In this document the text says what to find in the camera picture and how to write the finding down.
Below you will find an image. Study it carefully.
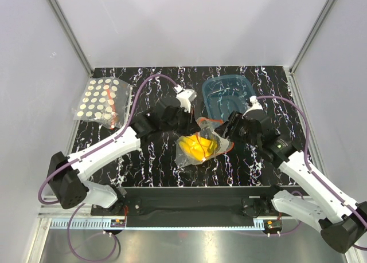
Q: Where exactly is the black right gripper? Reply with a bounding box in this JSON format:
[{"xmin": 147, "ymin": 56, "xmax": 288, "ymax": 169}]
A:
[{"xmin": 214, "ymin": 111, "xmax": 261, "ymax": 148}]

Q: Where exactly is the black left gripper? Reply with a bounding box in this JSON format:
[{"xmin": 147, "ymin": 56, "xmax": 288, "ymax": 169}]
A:
[{"xmin": 162, "ymin": 105, "xmax": 201, "ymax": 137}]

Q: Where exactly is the clear zip bag orange zipper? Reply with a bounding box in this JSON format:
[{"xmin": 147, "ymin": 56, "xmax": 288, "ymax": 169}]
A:
[{"xmin": 175, "ymin": 117, "xmax": 234, "ymax": 168}]

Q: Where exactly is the yellow toy banana bunch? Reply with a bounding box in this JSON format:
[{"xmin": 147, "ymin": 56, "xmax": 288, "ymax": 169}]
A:
[{"xmin": 178, "ymin": 134, "xmax": 218, "ymax": 162}]

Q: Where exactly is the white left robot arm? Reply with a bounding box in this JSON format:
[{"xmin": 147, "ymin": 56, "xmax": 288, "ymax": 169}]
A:
[{"xmin": 48, "ymin": 97, "xmax": 200, "ymax": 215}]

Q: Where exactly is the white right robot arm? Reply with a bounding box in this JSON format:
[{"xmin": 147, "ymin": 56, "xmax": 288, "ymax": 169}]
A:
[{"xmin": 215, "ymin": 110, "xmax": 366, "ymax": 254}]

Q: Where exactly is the clear bag with round stickers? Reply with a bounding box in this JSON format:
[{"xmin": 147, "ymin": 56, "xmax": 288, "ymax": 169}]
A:
[{"xmin": 73, "ymin": 77, "xmax": 132, "ymax": 129}]

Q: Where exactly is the teal transparent plastic container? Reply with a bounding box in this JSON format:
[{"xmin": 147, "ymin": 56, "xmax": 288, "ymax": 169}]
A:
[{"xmin": 202, "ymin": 74, "xmax": 256, "ymax": 121}]

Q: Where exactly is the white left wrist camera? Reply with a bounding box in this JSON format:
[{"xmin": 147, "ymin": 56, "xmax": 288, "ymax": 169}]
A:
[{"xmin": 174, "ymin": 85, "xmax": 197, "ymax": 113}]

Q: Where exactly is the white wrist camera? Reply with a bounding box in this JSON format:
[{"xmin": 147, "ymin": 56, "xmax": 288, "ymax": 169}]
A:
[
  {"xmin": 242, "ymin": 96, "xmax": 266, "ymax": 120},
  {"xmin": 174, "ymin": 85, "xmax": 197, "ymax": 113}
]

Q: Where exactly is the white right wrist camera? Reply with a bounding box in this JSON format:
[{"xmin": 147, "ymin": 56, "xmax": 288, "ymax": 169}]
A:
[{"xmin": 242, "ymin": 96, "xmax": 266, "ymax": 120}]

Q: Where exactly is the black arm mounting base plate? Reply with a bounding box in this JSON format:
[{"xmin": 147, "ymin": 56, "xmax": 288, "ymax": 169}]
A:
[{"xmin": 56, "ymin": 184, "xmax": 327, "ymax": 227}]

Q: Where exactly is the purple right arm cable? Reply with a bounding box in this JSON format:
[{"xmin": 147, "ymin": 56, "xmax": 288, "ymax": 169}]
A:
[{"xmin": 249, "ymin": 95, "xmax": 367, "ymax": 250}]

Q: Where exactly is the left aluminium frame post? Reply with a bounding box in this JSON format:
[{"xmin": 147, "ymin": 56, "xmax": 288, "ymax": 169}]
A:
[{"xmin": 47, "ymin": 0, "xmax": 94, "ymax": 76}]

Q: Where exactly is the aluminium frame post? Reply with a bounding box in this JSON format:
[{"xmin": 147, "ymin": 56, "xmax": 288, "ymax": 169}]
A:
[
  {"xmin": 47, "ymin": 0, "xmax": 94, "ymax": 76},
  {"xmin": 289, "ymin": 0, "xmax": 337, "ymax": 75}
]

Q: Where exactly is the aluminium frame rail front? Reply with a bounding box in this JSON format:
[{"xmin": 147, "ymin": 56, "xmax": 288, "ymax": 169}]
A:
[{"xmin": 37, "ymin": 196, "xmax": 351, "ymax": 231}]

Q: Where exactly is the right aluminium frame post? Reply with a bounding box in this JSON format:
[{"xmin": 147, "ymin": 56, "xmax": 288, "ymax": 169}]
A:
[{"xmin": 289, "ymin": 0, "xmax": 337, "ymax": 75}]

